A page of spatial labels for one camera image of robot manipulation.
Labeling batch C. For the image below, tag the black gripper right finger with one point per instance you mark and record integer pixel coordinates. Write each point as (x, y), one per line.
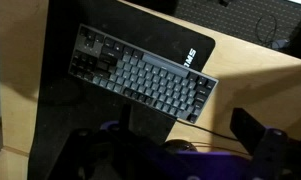
(246, 128)

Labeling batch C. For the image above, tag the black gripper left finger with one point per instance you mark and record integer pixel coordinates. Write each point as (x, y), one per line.
(125, 118)

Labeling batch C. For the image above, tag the grey mechanical keyboard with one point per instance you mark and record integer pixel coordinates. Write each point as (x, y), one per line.
(143, 73)

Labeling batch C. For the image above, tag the black computer mouse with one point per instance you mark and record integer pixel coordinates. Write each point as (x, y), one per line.
(179, 146)

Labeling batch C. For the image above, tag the black desk mat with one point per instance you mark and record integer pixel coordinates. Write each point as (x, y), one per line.
(73, 133)

